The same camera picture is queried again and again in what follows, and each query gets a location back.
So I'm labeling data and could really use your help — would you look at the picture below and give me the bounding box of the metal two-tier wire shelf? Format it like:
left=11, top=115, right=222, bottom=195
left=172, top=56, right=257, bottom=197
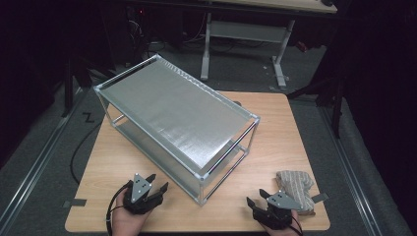
left=92, top=53, right=262, bottom=207

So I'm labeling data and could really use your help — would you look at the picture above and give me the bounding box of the grey tape strip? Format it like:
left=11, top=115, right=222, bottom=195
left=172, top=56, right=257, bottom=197
left=311, top=192, right=329, bottom=205
left=62, top=198, right=88, bottom=208

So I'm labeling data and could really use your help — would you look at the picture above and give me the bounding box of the desk with white metal legs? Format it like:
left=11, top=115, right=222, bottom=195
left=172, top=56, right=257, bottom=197
left=200, top=0, right=338, bottom=89

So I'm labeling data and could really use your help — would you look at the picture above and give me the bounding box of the beige striped fluffy cloth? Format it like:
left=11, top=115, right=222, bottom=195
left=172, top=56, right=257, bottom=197
left=274, top=170, right=317, bottom=216

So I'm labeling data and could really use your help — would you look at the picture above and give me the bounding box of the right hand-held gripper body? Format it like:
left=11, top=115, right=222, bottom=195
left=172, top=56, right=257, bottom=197
left=253, top=190, right=303, bottom=230

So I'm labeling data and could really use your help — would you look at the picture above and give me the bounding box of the bundle of black cables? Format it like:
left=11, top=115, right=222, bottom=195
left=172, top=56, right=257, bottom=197
left=126, top=6, right=165, bottom=67

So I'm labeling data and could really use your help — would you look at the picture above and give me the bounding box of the black metal stand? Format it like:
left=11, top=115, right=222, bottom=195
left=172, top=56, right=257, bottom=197
left=286, top=65, right=347, bottom=139
left=61, top=55, right=116, bottom=118

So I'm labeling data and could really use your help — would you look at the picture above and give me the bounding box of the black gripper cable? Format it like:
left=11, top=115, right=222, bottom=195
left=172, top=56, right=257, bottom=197
left=105, top=183, right=132, bottom=236
left=289, top=214, right=304, bottom=236

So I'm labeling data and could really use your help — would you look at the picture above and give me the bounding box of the black floor cable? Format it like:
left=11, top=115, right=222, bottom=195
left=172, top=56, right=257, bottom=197
left=69, top=121, right=102, bottom=185

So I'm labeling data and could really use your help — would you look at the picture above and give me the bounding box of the person's left hand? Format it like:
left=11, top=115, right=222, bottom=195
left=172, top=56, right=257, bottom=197
left=111, top=191, right=151, bottom=236

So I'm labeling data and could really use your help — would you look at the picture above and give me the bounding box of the metal floor rail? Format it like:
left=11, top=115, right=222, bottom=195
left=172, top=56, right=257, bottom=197
left=318, top=106, right=383, bottom=236
left=0, top=88, right=83, bottom=227

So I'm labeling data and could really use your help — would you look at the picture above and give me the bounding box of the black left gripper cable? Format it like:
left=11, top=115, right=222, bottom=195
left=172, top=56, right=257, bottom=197
left=105, top=183, right=132, bottom=236

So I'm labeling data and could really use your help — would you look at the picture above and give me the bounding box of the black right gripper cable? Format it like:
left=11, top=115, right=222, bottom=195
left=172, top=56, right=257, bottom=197
left=289, top=214, right=304, bottom=236

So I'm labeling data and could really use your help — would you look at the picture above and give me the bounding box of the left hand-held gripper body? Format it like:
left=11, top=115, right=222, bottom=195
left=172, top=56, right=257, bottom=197
left=123, top=172, right=164, bottom=215

